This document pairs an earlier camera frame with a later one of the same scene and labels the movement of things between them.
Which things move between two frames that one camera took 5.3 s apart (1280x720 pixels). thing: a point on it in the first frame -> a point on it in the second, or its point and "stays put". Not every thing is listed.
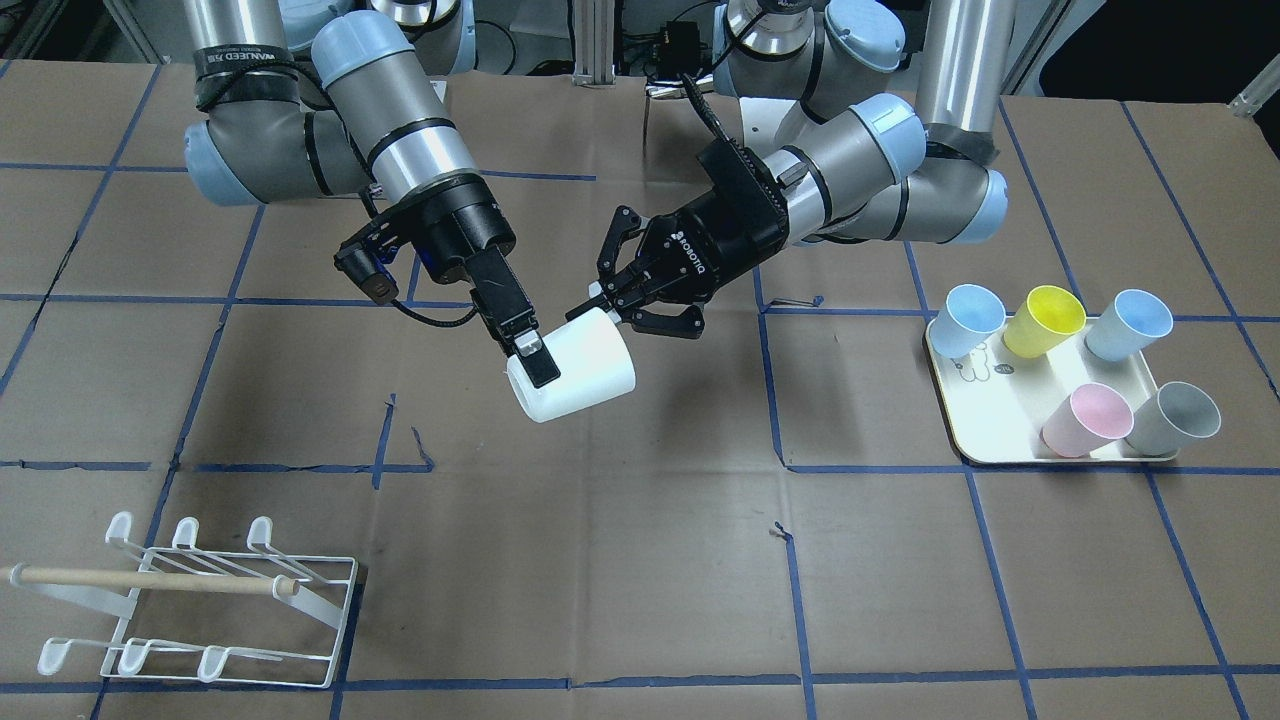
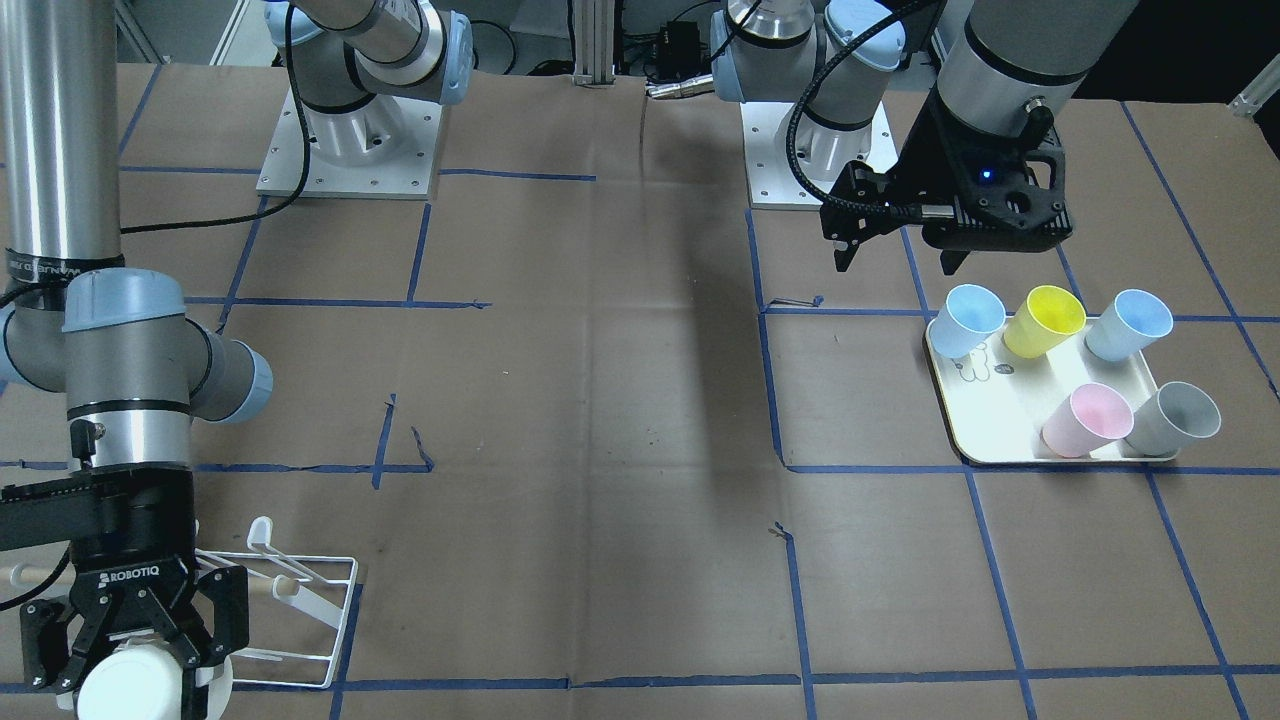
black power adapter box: (680, 51) stays put
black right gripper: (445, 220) -> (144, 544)
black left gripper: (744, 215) -> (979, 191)
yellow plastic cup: (1042, 320) stays put
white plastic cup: (596, 365) -> (145, 682)
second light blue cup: (1133, 320) stays put
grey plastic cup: (1175, 416) stays put
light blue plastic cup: (971, 314) stays put
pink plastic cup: (1093, 417) stays put
